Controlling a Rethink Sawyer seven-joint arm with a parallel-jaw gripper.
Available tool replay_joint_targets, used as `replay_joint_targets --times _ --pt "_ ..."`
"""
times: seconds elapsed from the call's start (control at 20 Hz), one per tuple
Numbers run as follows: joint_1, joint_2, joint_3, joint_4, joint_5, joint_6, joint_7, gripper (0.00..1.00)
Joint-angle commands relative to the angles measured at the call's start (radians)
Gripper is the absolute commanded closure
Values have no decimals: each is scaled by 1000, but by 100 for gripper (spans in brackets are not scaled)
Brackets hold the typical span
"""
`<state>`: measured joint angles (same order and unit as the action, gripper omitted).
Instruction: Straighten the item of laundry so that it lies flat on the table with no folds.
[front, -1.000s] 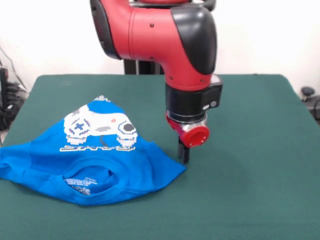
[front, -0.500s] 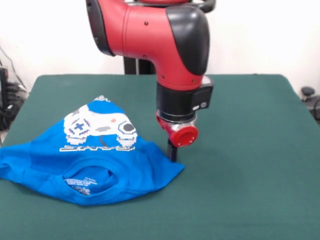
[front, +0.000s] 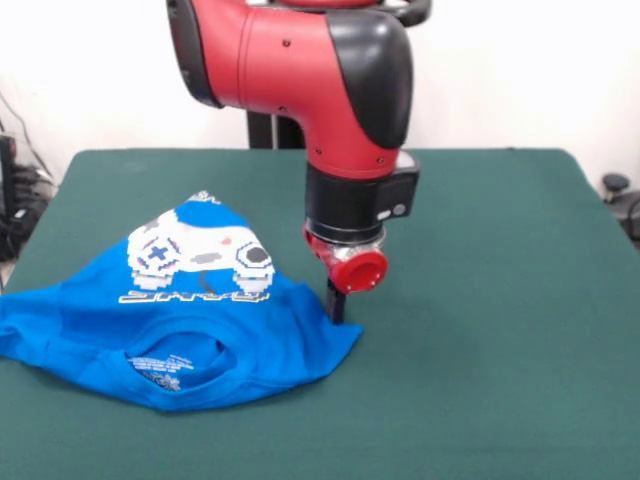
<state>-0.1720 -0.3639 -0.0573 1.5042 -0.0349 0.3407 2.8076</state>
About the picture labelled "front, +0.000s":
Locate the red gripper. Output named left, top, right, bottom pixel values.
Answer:
left=302, top=225, right=391, bottom=326

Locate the blue printed T-shirt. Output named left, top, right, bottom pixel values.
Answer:
left=0, top=189, right=365, bottom=414

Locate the dark green table cloth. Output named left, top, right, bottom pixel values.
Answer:
left=0, top=147, right=640, bottom=480

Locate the black office chair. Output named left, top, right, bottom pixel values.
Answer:
left=601, top=172, right=640, bottom=251

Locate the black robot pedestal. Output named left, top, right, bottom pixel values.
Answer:
left=247, top=0, right=434, bottom=150

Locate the black cable tangle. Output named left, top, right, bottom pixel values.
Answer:
left=0, top=92, right=59, bottom=264

